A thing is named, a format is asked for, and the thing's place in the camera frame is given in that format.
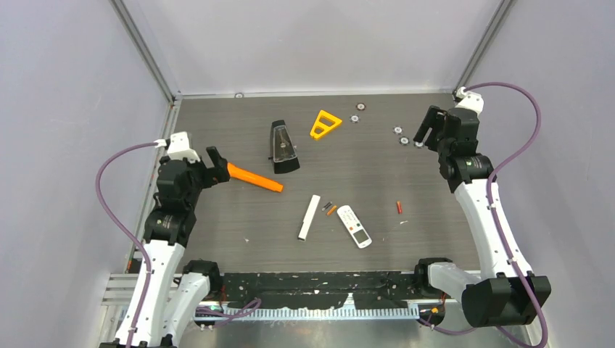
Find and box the white remote control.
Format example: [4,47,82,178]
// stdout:
[337,205,372,249]

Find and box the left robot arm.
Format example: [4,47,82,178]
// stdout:
[102,146,230,347]

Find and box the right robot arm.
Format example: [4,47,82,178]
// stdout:
[413,106,551,328]

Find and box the orange toy microphone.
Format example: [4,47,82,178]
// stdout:
[227,163,284,193]

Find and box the black metronome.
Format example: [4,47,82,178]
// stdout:
[269,120,300,174]

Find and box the long white box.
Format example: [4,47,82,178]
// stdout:
[297,195,321,241]

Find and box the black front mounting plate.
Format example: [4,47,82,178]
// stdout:
[222,271,442,310]

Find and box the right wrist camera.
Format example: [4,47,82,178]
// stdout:
[453,86,484,116]

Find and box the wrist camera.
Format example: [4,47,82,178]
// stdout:
[167,131,201,164]
[453,86,484,116]

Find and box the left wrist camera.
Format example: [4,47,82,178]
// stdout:
[167,131,201,164]

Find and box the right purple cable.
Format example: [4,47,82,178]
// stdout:
[418,82,550,348]

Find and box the yellow triangle bracket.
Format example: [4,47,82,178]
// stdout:
[310,110,343,141]

